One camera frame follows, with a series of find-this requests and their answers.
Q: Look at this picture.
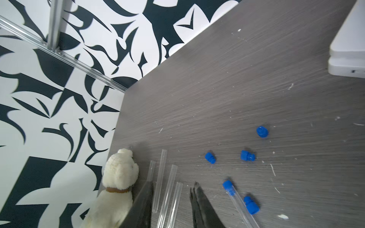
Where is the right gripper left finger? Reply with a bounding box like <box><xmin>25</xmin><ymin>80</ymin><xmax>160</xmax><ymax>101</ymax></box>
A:
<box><xmin>119</xmin><ymin>181</ymin><xmax>154</xmax><ymax>228</ymax></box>

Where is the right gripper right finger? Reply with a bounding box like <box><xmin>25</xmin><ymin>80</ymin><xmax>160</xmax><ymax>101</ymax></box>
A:
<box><xmin>190</xmin><ymin>182</ymin><xmax>225</xmax><ymax>228</ymax></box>

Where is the test tube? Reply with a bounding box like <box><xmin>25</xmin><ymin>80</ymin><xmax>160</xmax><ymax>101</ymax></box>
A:
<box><xmin>222</xmin><ymin>180</ymin><xmax>259</xmax><ymax>228</ymax></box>
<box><xmin>167</xmin><ymin>182</ymin><xmax>183</xmax><ymax>228</ymax></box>
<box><xmin>157</xmin><ymin>164</ymin><xmax>178</xmax><ymax>228</ymax></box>
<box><xmin>152</xmin><ymin>149</ymin><xmax>167</xmax><ymax>213</ymax></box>
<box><xmin>146</xmin><ymin>161</ymin><xmax>156</xmax><ymax>182</ymax></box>

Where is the blue stopper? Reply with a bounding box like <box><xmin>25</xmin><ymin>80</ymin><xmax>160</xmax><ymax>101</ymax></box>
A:
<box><xmin>243</xmin><ymin>196</ymin><xmax>260</xmax><ymax>215</ymax></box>
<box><xmin>256</xmin><ymin>126</ymin><xmax>269</xmax><ymax>138</ymax></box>
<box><xmin>205</xmin><ymin>152</ymin><xmax>216</xmax><ymax>164</ymax></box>
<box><xmin>240</xmin><ymin>150</ymin><xmax>256</xmax><ymax>162</ymax></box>

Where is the white plush dog toy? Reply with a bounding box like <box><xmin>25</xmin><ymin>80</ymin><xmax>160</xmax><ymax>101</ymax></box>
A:
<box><xmin>81</xmin><ymin>148</ymin><xmax>139</xmax><ymax>228</ymax></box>

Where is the white rectangular box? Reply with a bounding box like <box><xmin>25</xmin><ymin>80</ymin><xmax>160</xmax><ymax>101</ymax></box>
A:
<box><xmin>328</xmin><ymin>1</ymin><xmax>365</xmax><ymax>78</ymax></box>

